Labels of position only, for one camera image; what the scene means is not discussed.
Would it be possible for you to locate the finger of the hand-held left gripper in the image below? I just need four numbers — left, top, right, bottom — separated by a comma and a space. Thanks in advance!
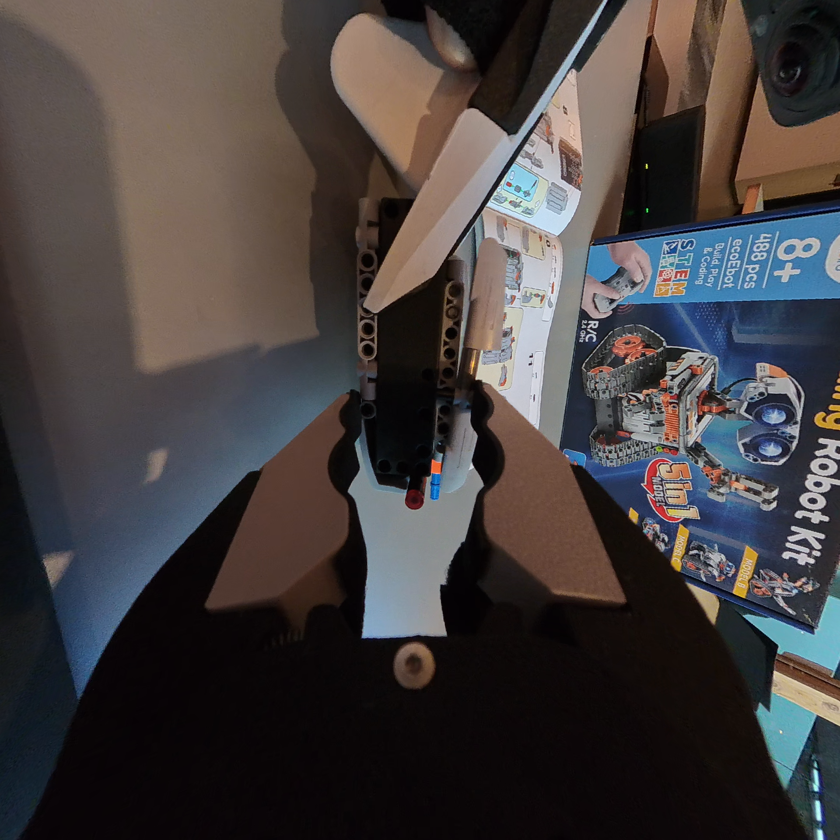
364, 0, 629, 312

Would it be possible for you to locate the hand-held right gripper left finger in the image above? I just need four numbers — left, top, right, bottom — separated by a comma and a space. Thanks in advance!
205, 392, 363, 621

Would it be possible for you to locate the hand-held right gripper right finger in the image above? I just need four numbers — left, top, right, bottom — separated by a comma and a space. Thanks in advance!
472, 382, 626, 610

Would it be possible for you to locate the black grey building block assembly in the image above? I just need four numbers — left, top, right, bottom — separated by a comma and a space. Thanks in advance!
354, 197, 475, 511

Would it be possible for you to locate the grey desk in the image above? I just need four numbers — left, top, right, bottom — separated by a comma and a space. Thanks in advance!
0, 0, 651, 657

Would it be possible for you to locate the person's left hand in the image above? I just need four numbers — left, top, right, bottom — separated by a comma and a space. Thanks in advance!
428, 7, 482, 72

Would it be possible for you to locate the open instruction booklet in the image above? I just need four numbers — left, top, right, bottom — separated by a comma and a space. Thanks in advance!
459, 66, 586, 431

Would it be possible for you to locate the blue robot kit box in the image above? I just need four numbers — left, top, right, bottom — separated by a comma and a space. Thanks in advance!
560, 203, 840, 636

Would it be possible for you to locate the black router box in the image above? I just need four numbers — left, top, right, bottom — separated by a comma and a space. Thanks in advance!
619, 105, 707, 235

